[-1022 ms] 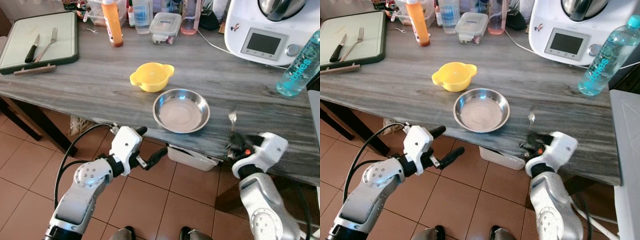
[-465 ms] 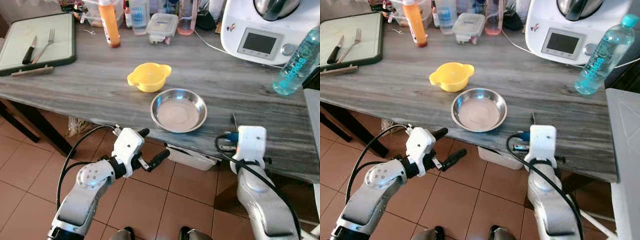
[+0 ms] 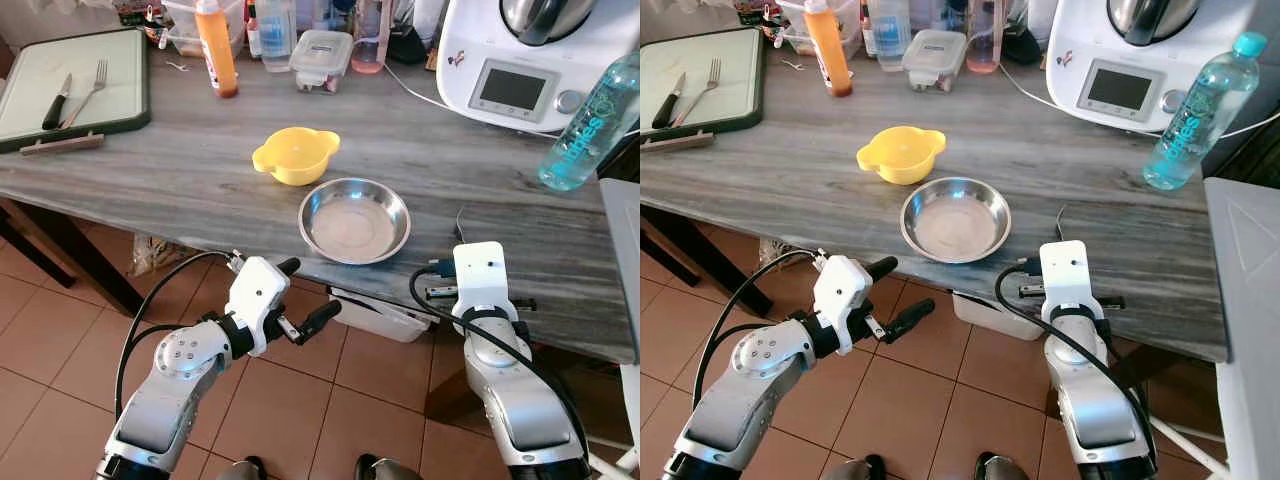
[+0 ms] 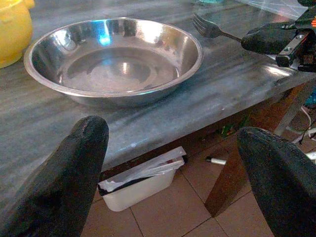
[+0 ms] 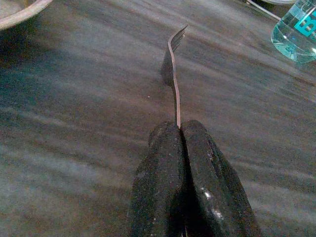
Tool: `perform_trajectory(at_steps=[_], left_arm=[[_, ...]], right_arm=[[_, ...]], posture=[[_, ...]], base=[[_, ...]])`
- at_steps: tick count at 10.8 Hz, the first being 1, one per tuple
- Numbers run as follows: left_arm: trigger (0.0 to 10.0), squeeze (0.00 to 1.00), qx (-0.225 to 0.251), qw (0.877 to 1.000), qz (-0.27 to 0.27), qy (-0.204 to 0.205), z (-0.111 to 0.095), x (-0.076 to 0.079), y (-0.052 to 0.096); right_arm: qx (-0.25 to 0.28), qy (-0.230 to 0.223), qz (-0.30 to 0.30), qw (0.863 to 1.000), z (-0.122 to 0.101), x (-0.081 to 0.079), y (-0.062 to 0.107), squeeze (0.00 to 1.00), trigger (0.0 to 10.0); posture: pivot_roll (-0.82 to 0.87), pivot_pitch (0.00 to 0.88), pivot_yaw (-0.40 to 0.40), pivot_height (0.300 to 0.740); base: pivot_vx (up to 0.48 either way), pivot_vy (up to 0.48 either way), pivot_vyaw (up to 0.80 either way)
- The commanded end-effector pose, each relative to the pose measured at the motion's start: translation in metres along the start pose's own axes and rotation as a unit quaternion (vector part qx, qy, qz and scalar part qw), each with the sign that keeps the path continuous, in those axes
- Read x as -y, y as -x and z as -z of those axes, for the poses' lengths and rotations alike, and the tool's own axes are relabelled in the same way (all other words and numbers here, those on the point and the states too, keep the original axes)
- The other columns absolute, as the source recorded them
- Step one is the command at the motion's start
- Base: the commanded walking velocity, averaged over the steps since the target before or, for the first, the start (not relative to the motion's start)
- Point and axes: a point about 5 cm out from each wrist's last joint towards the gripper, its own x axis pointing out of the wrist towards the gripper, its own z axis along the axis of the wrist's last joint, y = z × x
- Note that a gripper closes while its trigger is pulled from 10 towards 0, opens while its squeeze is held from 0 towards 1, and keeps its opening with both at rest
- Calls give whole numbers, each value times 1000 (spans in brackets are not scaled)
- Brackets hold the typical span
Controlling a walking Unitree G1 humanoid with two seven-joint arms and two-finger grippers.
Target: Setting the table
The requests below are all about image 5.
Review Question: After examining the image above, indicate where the clear water bottle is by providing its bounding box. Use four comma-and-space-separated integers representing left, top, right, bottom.
271, 0, 316, 64

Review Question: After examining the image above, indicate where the metal bowl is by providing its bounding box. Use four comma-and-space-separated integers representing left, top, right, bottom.
0, 0, 54, 32

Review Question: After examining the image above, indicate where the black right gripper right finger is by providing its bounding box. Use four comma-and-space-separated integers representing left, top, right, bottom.
181, 119, 262, 237

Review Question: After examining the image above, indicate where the metal fork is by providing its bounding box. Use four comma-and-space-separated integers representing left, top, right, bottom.
167, 24, 189, 130

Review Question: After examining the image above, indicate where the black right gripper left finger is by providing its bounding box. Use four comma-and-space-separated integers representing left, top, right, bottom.
128, 120, 191, 237

